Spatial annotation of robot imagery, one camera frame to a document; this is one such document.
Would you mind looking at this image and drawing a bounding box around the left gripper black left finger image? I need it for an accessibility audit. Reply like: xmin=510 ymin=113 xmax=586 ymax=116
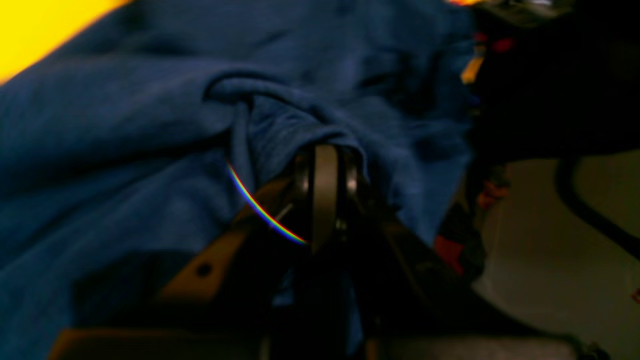
xmin=50 ymin=150 xmax=326 ymax=360

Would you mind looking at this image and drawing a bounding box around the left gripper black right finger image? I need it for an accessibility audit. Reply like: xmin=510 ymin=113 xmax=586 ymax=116
xmin=314 ymin=145 xmax=590 ymax=360

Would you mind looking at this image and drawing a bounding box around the dark blue long-sleeve shirt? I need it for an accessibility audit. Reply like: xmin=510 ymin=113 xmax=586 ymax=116
xmin=0 ymin=0 xmax=475 ymax=360

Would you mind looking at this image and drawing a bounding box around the yellow table cloth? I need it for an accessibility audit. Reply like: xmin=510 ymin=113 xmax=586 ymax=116
xmin=0 ymin=0 xmax=127 ymax=84

